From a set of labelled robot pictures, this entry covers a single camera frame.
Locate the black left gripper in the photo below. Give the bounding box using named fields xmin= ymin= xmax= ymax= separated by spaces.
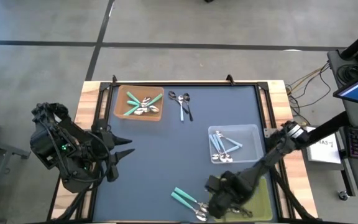
xmin=83 ymin=119 xmax=135 ymax=183

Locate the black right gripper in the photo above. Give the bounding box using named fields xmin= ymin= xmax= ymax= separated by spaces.
xmin=205 ymin=170 xmax=256 ymax=220

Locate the yellow-green plastic bin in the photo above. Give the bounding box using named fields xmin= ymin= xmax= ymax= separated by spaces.
xmin=208 ymin=175 xmax=275 ymax=223

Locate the blue-grey table mat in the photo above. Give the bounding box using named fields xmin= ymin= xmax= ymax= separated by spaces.
xmin=92 ymin=84 xmax=280 ymax=223

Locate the orange plastic bin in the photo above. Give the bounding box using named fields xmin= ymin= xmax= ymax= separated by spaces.
xmin=113 ymin=85 xmax=165 ymax=122

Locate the clear plastic bin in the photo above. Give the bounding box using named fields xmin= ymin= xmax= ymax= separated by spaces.
xmin=208 ymin=124 xmax=264 ymax=164

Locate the white paper sheet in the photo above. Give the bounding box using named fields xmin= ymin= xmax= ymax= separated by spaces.
xmin=305 ymin=132 xmax=344 ymax=165

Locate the grey equipment cart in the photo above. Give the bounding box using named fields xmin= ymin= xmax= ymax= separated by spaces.
xmin=326 ymin=49 xmax=358 ymax=202

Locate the black metal table frame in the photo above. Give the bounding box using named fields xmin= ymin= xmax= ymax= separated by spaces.
xmin=47 ymin=73 xmax=315 ymax=224

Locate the yellow floor cable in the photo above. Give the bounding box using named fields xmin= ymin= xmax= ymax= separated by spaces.
xmin=286 ymin=62 xmax=331 ymax=94

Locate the coiled black cable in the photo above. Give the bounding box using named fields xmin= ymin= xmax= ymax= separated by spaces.
xmin=336 ymin=63 xmax=358 ymax=85

